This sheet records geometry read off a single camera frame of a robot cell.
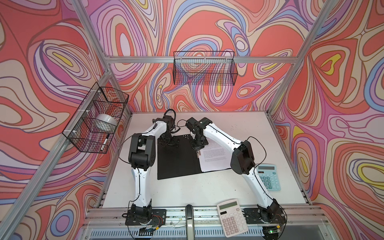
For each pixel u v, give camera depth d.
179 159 0.94
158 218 0.72
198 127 0.69
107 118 0.74
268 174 0.86
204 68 0.96
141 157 0.57
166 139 0.86
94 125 0.72
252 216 0.73
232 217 0.72
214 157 0.94
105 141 0.73
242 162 0.59
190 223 0.69
